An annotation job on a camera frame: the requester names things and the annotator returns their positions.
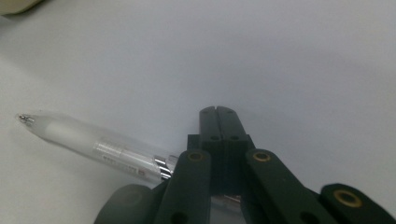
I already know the clear ballpoint pen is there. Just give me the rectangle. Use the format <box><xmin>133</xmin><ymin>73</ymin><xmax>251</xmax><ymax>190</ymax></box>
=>
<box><xmin>14</xmin><ymin>111</ymin><xmax>243</xmax><ymax>216</ymax></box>

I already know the beige square pen holder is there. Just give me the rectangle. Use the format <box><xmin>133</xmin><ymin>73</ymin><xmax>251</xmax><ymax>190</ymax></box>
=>
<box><xmin>0</xmin><ymin>0</ymin><xmax>45</xmax><ymax>17</ymax></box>

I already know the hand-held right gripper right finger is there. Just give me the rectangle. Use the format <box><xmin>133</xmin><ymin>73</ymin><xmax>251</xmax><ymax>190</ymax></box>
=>
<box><xmin>216</xmin><ymin>105</ymin><xmax>257</xmax><ymax>195</ymax></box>

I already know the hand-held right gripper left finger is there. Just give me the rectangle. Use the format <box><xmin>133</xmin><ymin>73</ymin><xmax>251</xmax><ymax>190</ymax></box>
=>
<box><xmin>186</xmin><ymin>105</ymin><xmax>224</xmax><ymax>195</ymax></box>

